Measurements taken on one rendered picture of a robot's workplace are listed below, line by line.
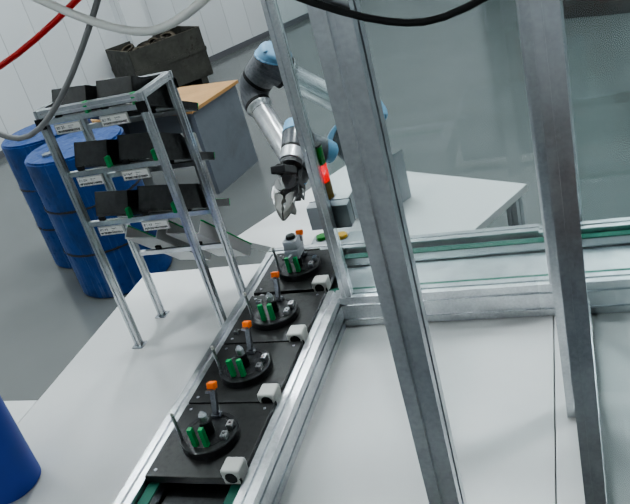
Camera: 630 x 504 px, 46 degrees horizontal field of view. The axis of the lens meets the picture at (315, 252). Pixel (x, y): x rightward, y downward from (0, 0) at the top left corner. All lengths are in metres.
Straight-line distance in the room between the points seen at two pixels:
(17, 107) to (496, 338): 8.08
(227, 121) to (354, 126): 5.23
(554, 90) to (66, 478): 1.59
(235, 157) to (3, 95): 4.05
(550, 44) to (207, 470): 1.18
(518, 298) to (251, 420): 0.79
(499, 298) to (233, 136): 4.30
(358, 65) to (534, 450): 1.09
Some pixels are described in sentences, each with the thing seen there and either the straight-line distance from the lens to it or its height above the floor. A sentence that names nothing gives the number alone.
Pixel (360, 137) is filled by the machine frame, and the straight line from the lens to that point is 0.85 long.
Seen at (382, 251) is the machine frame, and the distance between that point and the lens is 0.91.
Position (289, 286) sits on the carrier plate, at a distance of 2.25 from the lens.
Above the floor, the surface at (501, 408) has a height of 0.86.
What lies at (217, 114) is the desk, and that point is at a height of 0.56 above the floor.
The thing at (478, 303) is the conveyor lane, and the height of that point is 0.91.
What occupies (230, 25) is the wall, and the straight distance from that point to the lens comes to 11.26.
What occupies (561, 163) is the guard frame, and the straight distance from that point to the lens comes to 0.92.
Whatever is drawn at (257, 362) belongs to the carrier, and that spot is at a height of 1.00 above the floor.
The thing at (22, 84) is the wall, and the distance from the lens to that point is 9.57.
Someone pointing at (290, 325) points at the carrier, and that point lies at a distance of 2.06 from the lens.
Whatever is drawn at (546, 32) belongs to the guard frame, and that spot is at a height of 1.83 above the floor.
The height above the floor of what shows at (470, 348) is 0.86.
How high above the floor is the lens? 2.05
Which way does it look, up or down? 27 degrees down
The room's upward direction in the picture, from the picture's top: 16 degrees counter-clockwise
